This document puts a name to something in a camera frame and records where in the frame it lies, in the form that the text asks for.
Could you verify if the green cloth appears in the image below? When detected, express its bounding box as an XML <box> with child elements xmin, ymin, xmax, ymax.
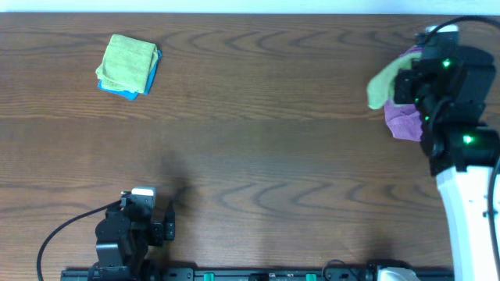
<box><xmin>366</xmin><ymin>48</ymin><xmax>422</xmax><ymax>110</ymax></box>
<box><xmin>95</xmin><ymin>34</ymin><xmax>159</xmax><ymax>94</ymax></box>

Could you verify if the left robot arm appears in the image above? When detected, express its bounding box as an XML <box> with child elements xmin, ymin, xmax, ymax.
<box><xmin>87</xmin><ymin>192</ymin><xmax>175</xmax><ymax>281</ymax></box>

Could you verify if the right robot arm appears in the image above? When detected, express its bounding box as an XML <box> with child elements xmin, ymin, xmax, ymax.
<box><xmin>388</xmin><ymin>30</ymin><xmax>499</xmax><ymax>280</ymax></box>

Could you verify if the crumpled purple cloth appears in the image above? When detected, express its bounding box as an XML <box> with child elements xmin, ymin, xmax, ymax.
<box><xmin>384</xmin><ymin>46</ymin><xmax>422</xmax><ymax>142</ymax></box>

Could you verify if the folded blue cloth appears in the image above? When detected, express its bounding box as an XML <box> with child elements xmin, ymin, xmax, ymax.
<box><xmin>97</xmin><ymin>50</ymin><xmax>163</xmax><ymax>101</ymax></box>

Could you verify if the folded green cloth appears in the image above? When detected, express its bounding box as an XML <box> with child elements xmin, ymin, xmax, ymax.
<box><xmin>95</xmin><ymin>34</ymin><xmax>159</xmax><ymax>94</ymax></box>

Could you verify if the left black cable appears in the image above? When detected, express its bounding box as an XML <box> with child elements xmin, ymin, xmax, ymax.
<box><xmin>36</xmin><ymin>199</ymin><xmax>123</xmax><ymax>281</ymax></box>

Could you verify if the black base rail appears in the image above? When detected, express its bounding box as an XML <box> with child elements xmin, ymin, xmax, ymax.
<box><xmin>60</xmin><ymin>268</ymin><xmax>455</xmax><ymax>281</ymax></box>

